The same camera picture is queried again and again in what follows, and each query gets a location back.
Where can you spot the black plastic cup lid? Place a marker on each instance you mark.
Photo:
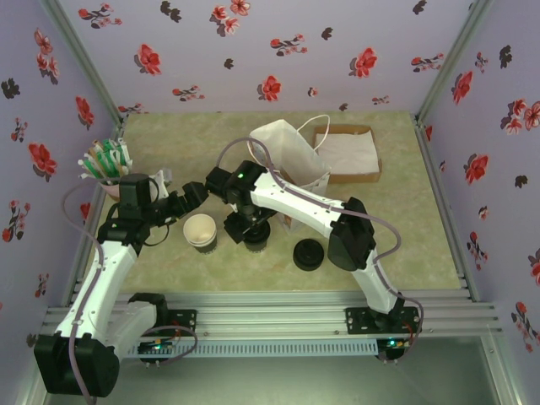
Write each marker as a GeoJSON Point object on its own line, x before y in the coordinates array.
{"type": "Point", "coordinates": [259, 236]}

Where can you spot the single dark paper cup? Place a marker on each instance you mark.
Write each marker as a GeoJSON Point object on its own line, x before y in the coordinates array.
{"type": "Point", "coordinates": [258, 249]}

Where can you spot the paper cup stack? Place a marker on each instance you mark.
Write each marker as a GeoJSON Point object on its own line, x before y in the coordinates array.
{"type": "Point", "coordinates": [199, 234]}

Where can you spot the black cup lid stack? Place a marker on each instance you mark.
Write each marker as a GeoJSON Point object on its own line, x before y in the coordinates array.
{"type": "Point", "coordinates": [309, 255]}

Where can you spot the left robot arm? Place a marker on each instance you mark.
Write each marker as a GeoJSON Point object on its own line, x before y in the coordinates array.
{"type": "Point", "coordinates": [101, 287]}

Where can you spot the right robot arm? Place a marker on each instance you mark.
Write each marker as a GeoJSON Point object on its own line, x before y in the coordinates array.
{"type": "Point", "coordinates": [295, 198]}

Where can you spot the white green wrapped straw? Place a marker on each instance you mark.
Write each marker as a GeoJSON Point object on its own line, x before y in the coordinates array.
{"type": "Point", "coordinates": [88, 176]}
{"type": "Point", "coordinates": [130, 165]}
{"type": "Point", "coordinates": [90, 169]}
{"type": "Point", "coordinates": [112, 154]}
{"type": "Point", "coordinates": [125, 154]}

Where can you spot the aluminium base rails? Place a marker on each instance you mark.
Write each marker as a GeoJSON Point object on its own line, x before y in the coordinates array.
{"type": "Point", "coordinates": [270, 314]}

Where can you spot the white napkin stack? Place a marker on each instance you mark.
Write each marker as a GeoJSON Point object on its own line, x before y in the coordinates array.
{"type": "Point", "coordinates": [350, 152]}

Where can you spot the brown cardboard napkin tray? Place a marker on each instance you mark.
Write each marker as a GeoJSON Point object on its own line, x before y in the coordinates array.
{"type": "Point", "coordinates": [358, 178]}

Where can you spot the left controller board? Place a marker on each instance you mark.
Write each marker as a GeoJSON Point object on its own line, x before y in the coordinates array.
{"type": "Point", "coordinates": [156, 348]}

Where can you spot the controller board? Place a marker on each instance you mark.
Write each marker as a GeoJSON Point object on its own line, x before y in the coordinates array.
{"type": "Point", "coordinates": [394, 346]}
{"type": "Point", "coordinates": [156, 348]}

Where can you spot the right controller board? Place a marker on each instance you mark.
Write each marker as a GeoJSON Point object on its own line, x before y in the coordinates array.
{"type": "Point", "coordinates": [394, 346]}

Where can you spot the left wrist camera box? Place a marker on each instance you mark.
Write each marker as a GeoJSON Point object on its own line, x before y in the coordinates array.
{"type": "Point", "coordinates": [162, 181]}

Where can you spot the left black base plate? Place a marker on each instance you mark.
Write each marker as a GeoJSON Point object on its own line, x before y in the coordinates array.
{"type": "Point", "coordinates": [185, 322]}

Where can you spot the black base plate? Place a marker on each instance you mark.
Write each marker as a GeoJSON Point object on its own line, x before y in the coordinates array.
{"type": "Point", "coordinates": [358, 320]}
{"type": "Point", "coordinates": [185, 322]}

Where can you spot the left aluminium corner post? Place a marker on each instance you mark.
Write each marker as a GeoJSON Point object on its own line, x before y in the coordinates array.
{"type": "Point", "coordinates": [84, 55]}

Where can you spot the aluminium corner post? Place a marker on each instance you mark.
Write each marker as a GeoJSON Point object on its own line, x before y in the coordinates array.
{"type": "Point", "coordinates": [84, 55]}
{"type": "Point", "coordinates": [455, 50]}

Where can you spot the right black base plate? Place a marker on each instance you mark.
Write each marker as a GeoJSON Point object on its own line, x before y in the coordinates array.
{"type": "Point", "coordinates": [358, 320]}

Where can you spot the right aluminium side rail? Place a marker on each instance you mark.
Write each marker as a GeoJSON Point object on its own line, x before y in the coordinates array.
{"type": "Point", "coordinates": [428, 147]}

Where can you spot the right aluminium corner post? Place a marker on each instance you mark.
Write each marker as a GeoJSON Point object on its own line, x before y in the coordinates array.
{"type": "Point", "coordinates": [455, 50]}

